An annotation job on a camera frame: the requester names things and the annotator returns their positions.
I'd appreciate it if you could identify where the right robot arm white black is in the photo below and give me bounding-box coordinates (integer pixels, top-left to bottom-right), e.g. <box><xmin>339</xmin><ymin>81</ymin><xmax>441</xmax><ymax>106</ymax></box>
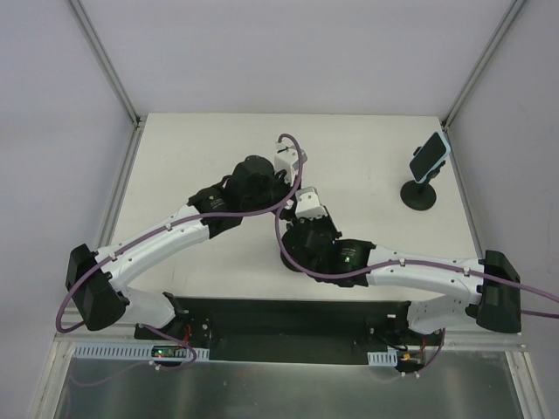
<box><xmin>275</xmin><ymin>215</ymin><xmax>521</xmax><ymax>345</ymax></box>

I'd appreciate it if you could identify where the phone with blue case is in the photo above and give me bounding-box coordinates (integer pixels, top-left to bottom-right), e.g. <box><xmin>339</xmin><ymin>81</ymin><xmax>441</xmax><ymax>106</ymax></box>
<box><xmin>409</xmin><ymin>132</ymin><xmax>451</xmax><ymax>183</ymax></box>

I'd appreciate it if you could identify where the aluminium frame post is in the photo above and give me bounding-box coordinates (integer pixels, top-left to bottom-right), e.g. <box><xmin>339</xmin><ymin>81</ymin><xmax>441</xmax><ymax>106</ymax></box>
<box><xmin>67</xmin><ymin>0</ymin><xmax>141</xmax><ymax>126</ymax></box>
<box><xmin>440</xmin><ymin>0</ymin><xmax>528</xmax><ymax>127</ymax></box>

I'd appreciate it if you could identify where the right aluminium table rail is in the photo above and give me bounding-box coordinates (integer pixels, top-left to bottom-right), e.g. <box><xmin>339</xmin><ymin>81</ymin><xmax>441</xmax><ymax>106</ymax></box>
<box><xmin>451</xmin><ymin>150</ymin><xmax>547</xmax><ymax>418</ymax></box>

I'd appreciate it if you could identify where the left aluminium frame post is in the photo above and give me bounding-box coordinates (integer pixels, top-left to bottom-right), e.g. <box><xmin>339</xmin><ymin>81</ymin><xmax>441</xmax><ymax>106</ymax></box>
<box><xmin>67</xmin><ymin>0</ymin><xmax>141</xmax><ymax>126</ymax></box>

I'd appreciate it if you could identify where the left aluminium table rail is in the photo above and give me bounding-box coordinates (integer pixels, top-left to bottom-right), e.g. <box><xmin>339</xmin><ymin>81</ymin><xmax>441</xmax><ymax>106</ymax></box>
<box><xmin>29</xmin><ymin>116</ymin><xmax>147</xmax><ymax>418</ymax></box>

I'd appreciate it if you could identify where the right white cable duct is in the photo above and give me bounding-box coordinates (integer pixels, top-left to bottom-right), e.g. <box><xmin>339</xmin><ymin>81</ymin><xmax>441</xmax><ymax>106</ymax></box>
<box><xmin>367</xmin><ymin>349</ymin><xmax>398</xmax><ymax>367</ymax></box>

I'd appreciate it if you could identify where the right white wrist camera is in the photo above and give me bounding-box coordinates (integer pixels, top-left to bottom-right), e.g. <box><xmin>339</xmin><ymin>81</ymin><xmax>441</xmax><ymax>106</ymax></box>
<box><xmin>295</xmin><ymin>187</ymin><xmax>328</xmax><ymax>220</ymax></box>

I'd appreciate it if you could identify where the white cable duct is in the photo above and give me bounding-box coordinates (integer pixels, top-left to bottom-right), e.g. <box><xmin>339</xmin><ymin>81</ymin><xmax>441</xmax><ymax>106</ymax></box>
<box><xmin>73</xmin><ymin>342</ymin><xmax>210</xmax><ymax>362</ymax></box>
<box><xmin>367</xmin><ymin>349</ymin><xmax>398</xmax><ymax>367</ymax></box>

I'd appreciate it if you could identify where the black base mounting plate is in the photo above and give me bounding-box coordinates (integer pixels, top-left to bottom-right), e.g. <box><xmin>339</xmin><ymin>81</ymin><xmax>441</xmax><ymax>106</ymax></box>
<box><xmin>162</xmin><ymin>298</ymin><xmax>442</xmax><ymax>365</ymax></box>

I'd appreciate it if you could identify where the left white cable duct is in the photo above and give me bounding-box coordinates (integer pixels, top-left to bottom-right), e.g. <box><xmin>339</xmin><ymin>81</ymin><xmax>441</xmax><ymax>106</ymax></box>
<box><xmin>73</xmin><ymin>342</ymin><xmax>210</xmax><ymax>362</ymax></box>

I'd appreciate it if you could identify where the aluminium table rail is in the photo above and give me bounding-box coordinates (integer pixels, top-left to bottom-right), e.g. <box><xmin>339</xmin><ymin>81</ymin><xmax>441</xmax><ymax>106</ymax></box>
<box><xmin>451</xmin><ymin>150</ymin><xmax>547</xmax><ymax>418</ymax></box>
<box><xmin>29</xmin><ymin>116</ymin><xmax>147</xmax><ymax>418</ymax></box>

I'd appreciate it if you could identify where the black phone stand round base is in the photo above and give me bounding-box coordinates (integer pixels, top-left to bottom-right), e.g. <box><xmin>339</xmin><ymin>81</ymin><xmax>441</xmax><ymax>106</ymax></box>
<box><xmin>280</xmin><ymin>254</ymin><xmax>300</xmax><ymax>272</ymax></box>

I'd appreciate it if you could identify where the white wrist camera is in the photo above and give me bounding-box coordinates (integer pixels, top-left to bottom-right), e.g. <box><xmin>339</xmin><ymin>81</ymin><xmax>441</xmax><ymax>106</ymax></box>
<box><xmin>295</xmin><ymin>187</ymin><xmax>328</xmax><ymax>220</ymax></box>
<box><xmin>273</xmin><ymin>140</ymin><xmax>299</xmax><ymax>186</ymax></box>

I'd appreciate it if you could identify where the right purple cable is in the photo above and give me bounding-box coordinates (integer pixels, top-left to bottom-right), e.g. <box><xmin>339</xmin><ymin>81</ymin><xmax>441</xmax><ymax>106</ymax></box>
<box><xmin>273</xmin><ymin>200</ymin><xmax>559</xmax><ymax>384</ymax></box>

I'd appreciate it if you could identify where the right aluminium frame post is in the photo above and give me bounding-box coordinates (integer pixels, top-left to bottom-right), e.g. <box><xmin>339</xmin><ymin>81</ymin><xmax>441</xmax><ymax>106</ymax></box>
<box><xmin>440</xmin><ymin>0</ymin><xmax>528</xmax><ymax>127</ymax></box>

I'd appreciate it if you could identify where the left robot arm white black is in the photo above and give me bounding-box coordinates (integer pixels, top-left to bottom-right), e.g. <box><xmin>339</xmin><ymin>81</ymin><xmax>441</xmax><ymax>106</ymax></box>
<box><xmin>65</xmin><ymin>155</ymin><xmax>305</xmax><ymax>340</ymax></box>

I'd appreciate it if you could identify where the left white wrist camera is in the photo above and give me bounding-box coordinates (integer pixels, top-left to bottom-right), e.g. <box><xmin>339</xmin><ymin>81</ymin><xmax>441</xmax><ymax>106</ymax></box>
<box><xmin>273</xmin><ymin>140</ymin><xmax>299</xmax><ymax>186</ymax></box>

